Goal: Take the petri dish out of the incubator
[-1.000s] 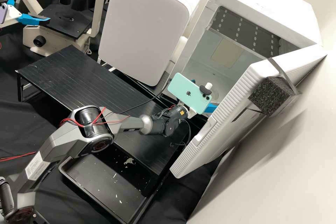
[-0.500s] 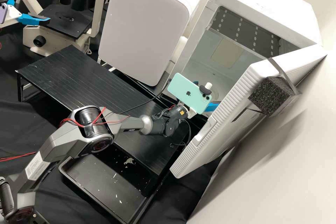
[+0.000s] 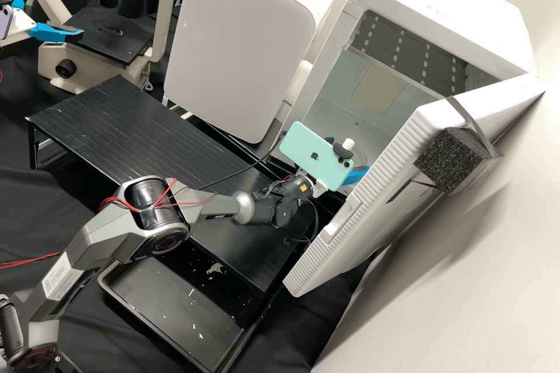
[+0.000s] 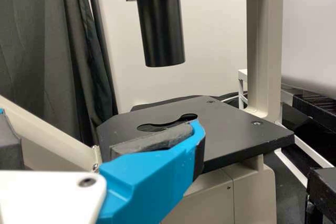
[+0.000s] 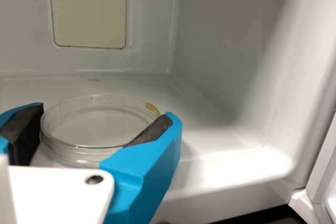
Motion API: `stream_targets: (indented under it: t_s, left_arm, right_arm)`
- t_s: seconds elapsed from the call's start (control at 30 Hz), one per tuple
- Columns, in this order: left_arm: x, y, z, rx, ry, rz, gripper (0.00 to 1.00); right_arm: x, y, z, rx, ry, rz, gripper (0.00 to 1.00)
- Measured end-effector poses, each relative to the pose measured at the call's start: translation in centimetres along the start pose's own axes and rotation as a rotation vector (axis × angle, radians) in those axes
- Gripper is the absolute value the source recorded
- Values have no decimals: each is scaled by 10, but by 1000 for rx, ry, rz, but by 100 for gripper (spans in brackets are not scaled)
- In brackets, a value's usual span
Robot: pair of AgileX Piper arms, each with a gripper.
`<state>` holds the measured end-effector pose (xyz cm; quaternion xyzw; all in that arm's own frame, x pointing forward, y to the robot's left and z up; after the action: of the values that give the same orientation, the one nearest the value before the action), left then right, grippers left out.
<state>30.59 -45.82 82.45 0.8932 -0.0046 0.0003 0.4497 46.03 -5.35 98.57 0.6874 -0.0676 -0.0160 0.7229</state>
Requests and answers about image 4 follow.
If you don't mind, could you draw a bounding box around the white box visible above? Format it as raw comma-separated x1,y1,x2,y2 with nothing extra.
280,0,336,95

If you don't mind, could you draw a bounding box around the cream microscope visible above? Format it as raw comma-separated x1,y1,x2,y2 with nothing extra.
0,0,295,224

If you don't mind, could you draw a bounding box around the black platform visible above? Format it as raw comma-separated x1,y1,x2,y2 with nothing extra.
275,82,336,188
307,167,336,224

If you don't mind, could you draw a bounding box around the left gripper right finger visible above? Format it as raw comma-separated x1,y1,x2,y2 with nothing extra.
98,119,207,224

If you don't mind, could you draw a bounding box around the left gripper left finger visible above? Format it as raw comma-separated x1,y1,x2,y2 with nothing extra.
0,107,23,172

